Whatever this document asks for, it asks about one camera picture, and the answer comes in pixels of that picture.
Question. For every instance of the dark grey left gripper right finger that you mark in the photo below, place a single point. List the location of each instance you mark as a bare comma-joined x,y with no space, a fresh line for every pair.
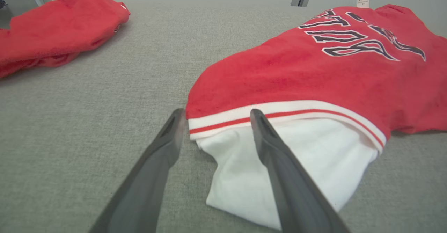
293,191

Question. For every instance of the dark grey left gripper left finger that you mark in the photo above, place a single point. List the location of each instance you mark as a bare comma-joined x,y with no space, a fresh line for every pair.
146,184

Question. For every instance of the red white basketball jersey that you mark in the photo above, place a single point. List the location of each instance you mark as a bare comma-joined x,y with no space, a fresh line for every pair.
314,79

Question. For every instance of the red basketball shorts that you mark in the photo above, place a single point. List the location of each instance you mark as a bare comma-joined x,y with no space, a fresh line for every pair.
52,30

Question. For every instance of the white paper wall sign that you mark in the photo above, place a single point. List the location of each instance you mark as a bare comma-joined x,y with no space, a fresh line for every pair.
363,1

